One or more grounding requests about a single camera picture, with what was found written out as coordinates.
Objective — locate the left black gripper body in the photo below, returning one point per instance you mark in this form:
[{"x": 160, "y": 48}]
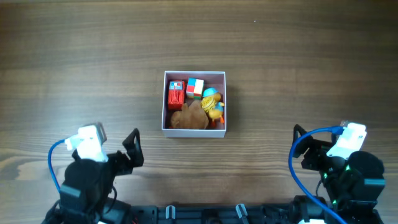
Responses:
[{"x": 118, "y": 160}]

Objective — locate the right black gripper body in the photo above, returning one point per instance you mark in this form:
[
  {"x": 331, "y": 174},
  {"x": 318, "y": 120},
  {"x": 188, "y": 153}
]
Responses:
[{"x": 314, "y": 152}]

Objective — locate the brown plush toy with carrot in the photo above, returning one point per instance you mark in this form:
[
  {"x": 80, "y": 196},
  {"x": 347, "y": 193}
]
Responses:
[{"x": 191, "y": 116}]

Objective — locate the red toy truck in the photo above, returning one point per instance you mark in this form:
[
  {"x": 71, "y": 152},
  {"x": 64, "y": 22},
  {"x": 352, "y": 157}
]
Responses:
[{"x": 176, "y": 95}]

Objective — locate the multicolour puzzle cube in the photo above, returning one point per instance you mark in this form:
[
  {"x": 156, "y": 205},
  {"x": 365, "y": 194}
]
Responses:
[{"x": 194, "y": 88}]

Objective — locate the orange duck toy blue hat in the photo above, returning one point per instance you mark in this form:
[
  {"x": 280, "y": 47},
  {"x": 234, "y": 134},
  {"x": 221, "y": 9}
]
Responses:
[{"x": 218, "y": 110}]

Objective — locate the yellow round slotted disc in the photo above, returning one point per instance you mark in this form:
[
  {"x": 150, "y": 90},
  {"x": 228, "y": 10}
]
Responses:
[{"x": 208, "y": 103}]

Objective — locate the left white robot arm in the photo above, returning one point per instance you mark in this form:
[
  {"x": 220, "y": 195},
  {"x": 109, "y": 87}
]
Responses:
[{"x": 84, "y": 192}]

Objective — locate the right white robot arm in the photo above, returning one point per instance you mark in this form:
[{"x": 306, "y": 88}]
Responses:
[{"x": 353, "y": 178}]

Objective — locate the white box with pink interior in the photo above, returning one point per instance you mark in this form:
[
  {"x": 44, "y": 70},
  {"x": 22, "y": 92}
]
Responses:
[{"x": 216, "y": 79}]

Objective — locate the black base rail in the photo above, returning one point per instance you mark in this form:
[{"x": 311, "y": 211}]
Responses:
[{"x": 239, "y": 214}]

